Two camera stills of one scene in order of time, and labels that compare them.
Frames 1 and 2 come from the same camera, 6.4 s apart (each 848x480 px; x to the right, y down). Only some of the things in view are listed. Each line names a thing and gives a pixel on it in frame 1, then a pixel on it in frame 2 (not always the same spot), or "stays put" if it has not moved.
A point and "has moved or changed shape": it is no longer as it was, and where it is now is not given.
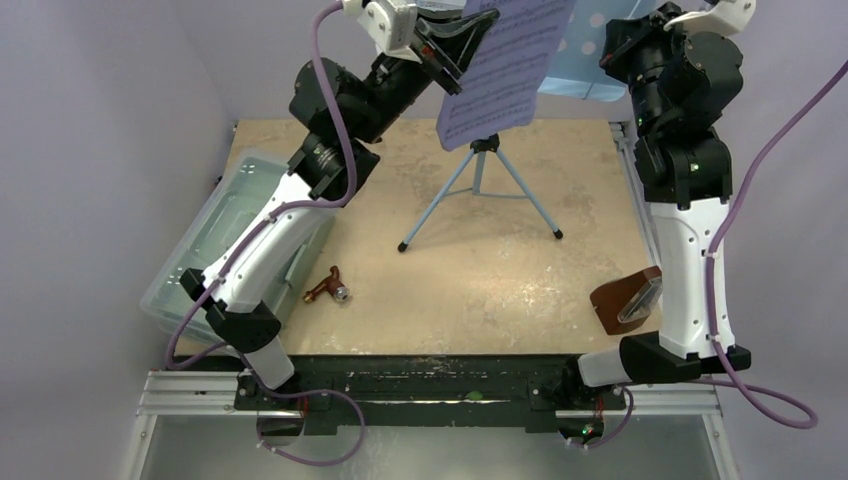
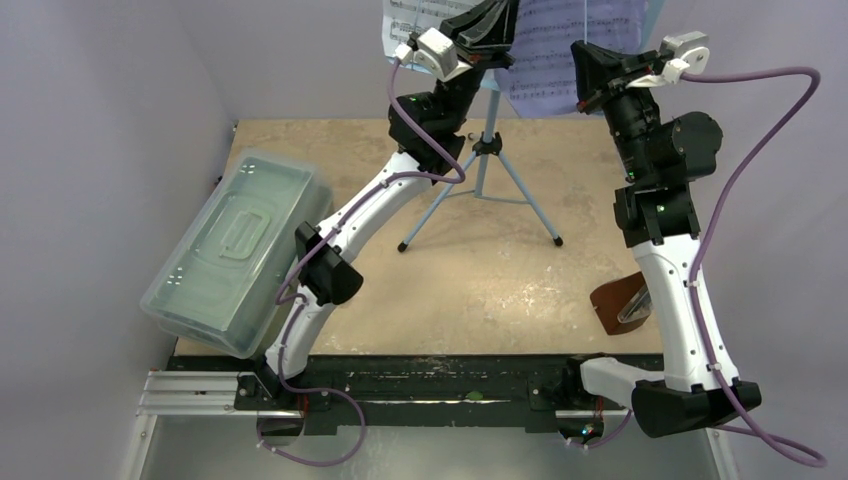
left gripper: [457, 39] -> [488, 27]
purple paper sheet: [500, 91] has moved or changed shape
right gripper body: [622, 39] -> [611, 83]
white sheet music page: [441, 8] has moved or changed shape
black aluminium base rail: [426, 395] stays put
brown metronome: [625, 303] stays put
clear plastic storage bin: [234, 203] stays put
